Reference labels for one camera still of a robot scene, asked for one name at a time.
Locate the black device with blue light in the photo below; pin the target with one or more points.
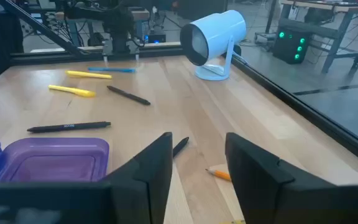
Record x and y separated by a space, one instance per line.
156 37

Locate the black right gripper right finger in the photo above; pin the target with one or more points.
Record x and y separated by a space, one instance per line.
253 174

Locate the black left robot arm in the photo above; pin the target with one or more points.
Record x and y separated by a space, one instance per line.
117 18

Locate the yellow highlighter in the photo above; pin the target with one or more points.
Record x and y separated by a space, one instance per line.
73 91
89 74

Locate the black computer with green lights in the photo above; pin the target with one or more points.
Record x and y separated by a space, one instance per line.
291 45

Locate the purple plastic supply box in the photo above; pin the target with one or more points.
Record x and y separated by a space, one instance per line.
51 161

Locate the plain black pen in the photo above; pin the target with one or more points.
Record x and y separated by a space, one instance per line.
128 95
180 147

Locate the white paper cup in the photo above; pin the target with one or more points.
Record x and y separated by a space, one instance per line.
216 34

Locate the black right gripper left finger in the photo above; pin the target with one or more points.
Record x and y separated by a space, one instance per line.
148 180

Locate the black pen with scale print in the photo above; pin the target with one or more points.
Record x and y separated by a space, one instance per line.
70 126

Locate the wooden desk with black legs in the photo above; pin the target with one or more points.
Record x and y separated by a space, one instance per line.
336 46

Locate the thin yellow wooden pencil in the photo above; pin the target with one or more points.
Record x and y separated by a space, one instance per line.
219 175

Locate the blue pen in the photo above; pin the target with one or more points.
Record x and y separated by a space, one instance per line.
112 69

